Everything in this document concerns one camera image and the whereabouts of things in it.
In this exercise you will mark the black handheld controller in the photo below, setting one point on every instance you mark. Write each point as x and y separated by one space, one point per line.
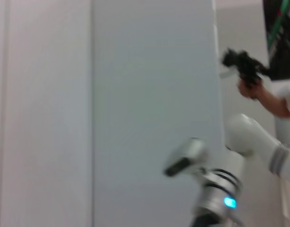
246 65

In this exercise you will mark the person's bare forearm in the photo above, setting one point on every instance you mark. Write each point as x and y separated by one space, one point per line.
272 104

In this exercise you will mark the person's hand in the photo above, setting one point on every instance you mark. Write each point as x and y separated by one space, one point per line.
247 92

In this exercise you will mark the dark monitor screen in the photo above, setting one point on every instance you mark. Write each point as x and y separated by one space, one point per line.
284 47

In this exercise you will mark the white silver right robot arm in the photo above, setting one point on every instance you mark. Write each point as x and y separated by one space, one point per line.
244 134

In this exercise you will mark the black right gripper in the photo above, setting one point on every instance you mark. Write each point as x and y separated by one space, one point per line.
206 221

